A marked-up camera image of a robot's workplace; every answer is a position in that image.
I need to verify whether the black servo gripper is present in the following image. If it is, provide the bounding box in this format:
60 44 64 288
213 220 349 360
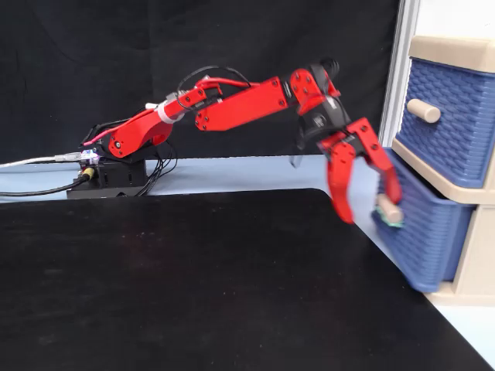
295 98 404 225

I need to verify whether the blue drawer with banded handle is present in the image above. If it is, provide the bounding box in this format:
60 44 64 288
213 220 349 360
371 146 477 294

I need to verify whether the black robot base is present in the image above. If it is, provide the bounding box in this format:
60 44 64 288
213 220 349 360
67 153 149 200

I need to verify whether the green rubber band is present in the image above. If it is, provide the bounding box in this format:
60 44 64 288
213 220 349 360
372 207 404 230

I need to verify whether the black table mat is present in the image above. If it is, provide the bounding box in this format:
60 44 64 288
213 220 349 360
0 188 494 371

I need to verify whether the black backdrop cloth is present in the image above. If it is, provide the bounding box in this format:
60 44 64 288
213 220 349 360
0 0 404 165

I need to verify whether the pink controller board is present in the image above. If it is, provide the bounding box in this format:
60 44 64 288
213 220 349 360
78 149 102 165

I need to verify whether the white aluminium post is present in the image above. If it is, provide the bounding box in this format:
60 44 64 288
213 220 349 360
376 0 422 150

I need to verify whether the blue drawer with plain handle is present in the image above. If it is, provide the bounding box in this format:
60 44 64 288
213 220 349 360
394 57 495 189

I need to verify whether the beige drawer cabinet frame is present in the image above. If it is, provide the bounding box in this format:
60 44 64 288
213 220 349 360
391 34 495 308

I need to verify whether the black base wire bundle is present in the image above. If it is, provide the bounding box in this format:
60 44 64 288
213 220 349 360
133 139 179 197

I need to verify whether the white cable tie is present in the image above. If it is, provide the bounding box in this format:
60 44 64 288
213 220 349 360
145 100 183 125

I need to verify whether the red wire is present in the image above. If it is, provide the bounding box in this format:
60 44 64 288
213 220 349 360
80 128 118 148

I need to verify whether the black power cable yellow plug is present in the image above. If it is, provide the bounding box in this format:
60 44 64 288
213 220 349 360
0 166 97 198

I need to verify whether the white USB cable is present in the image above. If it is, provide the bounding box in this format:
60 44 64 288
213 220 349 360
0 153 84 169

